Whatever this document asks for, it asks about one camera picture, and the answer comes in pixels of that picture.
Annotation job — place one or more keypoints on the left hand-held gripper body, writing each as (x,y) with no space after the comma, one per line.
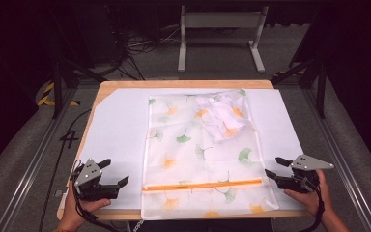
(91,190)

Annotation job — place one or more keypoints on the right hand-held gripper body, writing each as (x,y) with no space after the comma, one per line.
(306,163)

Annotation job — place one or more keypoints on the leaf print mesh laundry bag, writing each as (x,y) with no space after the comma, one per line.
(186,154)

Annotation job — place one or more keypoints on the white garment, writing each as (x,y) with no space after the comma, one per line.
(220,124)

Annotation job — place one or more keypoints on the person's left hand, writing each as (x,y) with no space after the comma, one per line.
(75,214)

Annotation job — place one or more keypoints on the person's right hand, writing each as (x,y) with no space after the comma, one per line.
(317,201)

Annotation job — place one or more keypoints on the white table mat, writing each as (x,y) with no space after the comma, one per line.
(119,129)

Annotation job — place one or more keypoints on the black metal stand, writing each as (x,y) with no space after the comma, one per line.
(321,87)
(57,87)

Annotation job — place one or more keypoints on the yellow black hazard tape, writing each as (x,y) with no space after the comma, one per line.
(46,93)

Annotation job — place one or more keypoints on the white metal stand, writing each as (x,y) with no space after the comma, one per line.
(222,20)

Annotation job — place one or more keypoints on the aluminium floor rail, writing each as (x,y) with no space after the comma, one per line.
(341,167)
(35,167)

